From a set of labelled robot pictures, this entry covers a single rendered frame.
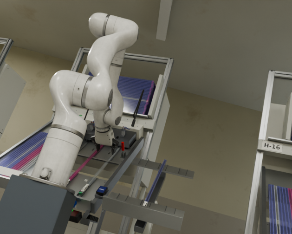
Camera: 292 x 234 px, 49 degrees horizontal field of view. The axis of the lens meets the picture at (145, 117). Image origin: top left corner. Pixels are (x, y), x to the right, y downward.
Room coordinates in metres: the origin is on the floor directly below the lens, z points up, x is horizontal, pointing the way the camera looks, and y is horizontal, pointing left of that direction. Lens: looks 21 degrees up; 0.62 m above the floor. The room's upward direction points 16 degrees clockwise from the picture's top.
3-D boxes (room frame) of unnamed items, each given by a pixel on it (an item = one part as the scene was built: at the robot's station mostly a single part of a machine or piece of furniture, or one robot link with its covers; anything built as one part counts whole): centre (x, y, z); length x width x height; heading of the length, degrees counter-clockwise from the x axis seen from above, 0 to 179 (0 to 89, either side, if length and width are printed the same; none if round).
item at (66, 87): (1.10, 0.28, 1.00); 0.19 x 0.12 x 0.24; 87
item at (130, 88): (2.14, 0.24, 1.52); 0.51 x 0.13 x 0.27; 73
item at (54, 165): (1.10, 0.25, 0.79); 0.19 x 0.19 x 0.18
